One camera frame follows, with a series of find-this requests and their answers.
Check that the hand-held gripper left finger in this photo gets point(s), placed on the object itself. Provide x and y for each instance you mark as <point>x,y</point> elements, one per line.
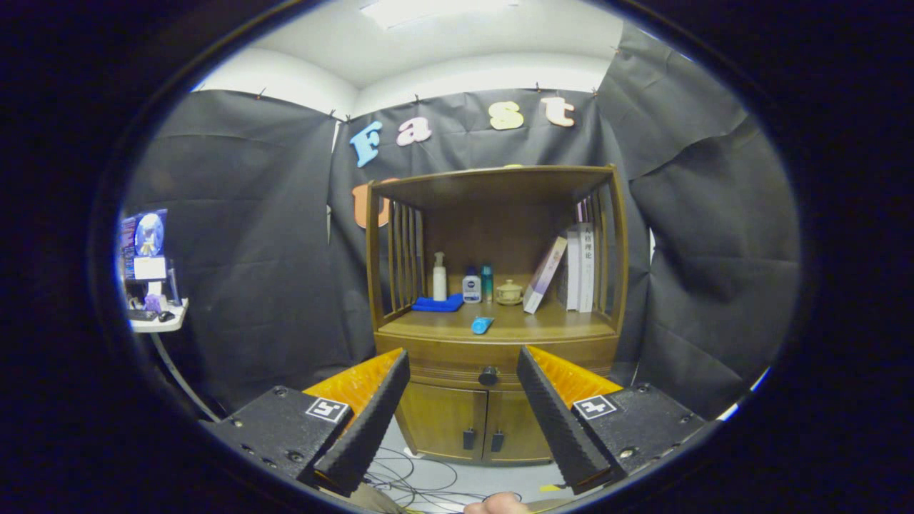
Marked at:
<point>371,421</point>

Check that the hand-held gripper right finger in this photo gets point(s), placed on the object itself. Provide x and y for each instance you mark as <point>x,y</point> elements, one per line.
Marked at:
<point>553,421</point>

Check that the wooden drawer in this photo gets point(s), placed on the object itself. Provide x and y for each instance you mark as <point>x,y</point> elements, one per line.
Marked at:
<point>443,357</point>

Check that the blue tube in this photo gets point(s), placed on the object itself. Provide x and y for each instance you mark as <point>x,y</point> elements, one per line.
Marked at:
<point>482,325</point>

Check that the wooden cabinet door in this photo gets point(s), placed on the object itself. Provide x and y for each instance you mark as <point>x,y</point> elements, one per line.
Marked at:
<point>443,421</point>
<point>515,432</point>

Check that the wooden countertop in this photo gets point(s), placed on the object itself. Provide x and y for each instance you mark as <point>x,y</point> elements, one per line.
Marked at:
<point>543,325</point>

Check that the wooden cabinet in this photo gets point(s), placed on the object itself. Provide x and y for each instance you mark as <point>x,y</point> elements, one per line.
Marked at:
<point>493,189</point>

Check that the blue folded cloth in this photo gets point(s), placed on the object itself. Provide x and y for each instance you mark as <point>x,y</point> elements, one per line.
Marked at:
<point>437,305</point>

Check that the beige lidded ceramic cup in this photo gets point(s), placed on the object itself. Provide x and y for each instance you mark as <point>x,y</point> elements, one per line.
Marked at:
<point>510,293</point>

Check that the leaning pink and white book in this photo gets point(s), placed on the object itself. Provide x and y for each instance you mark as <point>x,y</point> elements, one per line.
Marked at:
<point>544,277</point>

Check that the thin white book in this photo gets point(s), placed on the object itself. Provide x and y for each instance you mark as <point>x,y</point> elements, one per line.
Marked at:
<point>573,271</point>

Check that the teal bottle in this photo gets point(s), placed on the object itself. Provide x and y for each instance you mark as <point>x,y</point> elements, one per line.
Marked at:
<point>487,284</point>

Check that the white pump bottle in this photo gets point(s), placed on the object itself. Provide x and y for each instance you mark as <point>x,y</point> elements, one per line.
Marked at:
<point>440,284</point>

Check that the white bottle with blue cap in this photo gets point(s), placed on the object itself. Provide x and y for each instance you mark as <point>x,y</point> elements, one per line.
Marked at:
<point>471,291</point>

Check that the tall white book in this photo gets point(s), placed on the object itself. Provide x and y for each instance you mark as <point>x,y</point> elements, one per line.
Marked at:
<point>587,268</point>

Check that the black backdrop cloth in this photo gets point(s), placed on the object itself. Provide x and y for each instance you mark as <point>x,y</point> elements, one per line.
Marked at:
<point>243,250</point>

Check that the white side desk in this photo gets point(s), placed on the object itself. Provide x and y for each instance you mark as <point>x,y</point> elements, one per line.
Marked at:
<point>168,326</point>

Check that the black keyboard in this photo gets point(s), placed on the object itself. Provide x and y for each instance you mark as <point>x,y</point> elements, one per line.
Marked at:
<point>141,315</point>

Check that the computer monitor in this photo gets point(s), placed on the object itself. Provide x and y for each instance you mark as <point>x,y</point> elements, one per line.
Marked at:
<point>146,243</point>

